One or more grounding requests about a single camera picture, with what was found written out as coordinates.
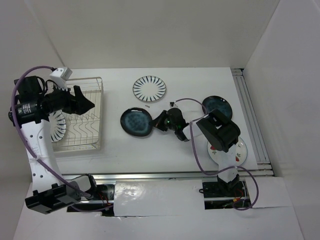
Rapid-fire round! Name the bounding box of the white glossy cover sheet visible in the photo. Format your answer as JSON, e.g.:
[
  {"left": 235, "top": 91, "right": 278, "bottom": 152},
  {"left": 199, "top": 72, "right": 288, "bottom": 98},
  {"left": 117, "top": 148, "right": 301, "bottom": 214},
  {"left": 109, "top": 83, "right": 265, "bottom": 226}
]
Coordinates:
[{"left": 113, "top": 179, "right": 205, "bottom": 217}]

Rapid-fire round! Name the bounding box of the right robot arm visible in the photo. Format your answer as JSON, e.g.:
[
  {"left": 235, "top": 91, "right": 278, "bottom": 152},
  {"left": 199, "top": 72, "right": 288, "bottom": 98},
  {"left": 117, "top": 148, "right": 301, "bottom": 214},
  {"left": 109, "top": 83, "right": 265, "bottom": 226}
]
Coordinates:
[{"left": 149, "top": 106, "right": 241, "bottom": 196}]

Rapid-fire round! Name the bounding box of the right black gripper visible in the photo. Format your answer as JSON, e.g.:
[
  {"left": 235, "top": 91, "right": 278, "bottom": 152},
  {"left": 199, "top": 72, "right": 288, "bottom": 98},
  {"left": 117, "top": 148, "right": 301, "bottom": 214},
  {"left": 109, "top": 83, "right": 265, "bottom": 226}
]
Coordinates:
[{"left": 149, "top": 109, "right": 178, "bottom": 132}]

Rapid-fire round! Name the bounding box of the white wire dish rack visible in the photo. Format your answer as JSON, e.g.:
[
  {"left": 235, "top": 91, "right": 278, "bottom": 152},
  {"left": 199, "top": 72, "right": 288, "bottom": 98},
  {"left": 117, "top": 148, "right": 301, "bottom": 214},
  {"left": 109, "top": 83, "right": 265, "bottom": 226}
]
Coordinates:
[{"left": 52, "top": 77, "right": 104, "bottom": 153}]

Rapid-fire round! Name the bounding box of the blue striped plate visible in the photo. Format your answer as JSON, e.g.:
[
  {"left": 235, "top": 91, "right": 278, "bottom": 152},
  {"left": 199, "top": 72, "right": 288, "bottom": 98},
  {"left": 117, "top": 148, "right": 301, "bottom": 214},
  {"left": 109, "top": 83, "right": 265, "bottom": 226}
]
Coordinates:
[
  {"left": 48, "top": 110, "right": 67, "bottom": 143},
  {"left": 132, "top": 75, "right": 167, "bottom": 103}
]

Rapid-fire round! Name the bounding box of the dark blue glazed plate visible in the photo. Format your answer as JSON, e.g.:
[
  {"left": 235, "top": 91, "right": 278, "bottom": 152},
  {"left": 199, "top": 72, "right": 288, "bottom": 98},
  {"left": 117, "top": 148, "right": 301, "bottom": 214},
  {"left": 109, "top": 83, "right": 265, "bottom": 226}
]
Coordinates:
[
  {"left": 120, "top": 107, "right": 152, "bottom": 137},
  {"left": 202, "top": 95, "right": 233, "bottom": 120}
]

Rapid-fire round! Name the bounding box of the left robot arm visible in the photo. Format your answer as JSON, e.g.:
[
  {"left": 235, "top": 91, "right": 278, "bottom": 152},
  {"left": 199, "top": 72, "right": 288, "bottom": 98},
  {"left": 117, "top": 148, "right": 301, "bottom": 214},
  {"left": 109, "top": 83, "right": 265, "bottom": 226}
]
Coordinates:
[{"left": 8, "top": 76, "right": 99, "bottom": 215}]

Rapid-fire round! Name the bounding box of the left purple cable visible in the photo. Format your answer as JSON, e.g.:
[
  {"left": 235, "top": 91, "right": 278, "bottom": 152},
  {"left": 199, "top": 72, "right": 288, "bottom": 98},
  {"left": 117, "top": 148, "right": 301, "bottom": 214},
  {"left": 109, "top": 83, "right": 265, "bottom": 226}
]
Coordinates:
[{"left": 11, "top": 65, "right": 115, "bottom": 213}]

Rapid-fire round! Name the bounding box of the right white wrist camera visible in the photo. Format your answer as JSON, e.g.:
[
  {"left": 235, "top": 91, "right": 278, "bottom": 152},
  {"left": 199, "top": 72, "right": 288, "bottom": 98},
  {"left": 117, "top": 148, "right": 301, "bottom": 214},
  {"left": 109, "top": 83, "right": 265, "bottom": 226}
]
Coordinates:
[{"left": 169, "top": 101, "right": 178, "bottom": 108}]

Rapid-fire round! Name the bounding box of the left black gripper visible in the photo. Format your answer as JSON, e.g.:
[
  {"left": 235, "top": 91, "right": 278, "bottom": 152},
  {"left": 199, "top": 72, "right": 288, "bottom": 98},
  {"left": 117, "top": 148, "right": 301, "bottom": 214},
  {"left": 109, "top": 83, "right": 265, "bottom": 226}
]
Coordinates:
[{"left": 40, "top": 81, "right": 96, "bottom": 116}]

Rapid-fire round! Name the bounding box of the right strawberry pattern plate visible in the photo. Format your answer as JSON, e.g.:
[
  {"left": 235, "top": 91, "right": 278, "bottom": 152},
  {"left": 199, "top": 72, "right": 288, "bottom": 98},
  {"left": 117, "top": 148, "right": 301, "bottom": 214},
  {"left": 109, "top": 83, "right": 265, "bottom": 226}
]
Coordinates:
[{"left": 207, "top": 136, "right": 248, "bottom": 166}]

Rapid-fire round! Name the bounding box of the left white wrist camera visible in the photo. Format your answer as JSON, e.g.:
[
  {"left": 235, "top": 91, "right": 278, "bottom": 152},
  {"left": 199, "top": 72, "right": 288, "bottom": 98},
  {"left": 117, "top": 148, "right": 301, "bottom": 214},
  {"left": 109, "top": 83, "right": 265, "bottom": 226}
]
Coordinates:
[{"left": 49, "top": 67, "right": 73, "bottom": 91}]

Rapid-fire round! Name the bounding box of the aluminium rail frame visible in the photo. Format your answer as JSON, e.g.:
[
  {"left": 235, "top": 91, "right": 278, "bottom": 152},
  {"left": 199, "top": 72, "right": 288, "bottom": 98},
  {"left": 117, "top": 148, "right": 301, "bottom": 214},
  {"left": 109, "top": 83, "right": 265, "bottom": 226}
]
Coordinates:
[{"left": 55, "top": 67, "right": 268, "bottom": 177}]

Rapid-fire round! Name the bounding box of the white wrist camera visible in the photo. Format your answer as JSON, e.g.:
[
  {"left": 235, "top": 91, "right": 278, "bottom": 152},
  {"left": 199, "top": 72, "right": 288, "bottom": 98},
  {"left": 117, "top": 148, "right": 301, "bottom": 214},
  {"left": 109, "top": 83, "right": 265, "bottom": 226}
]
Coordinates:
[
  {"left": 49, "top": 67, "right": 73, "bottom": 91},
  {"left": 169, "top": 101, "right": 178, "bottom": 108}
]

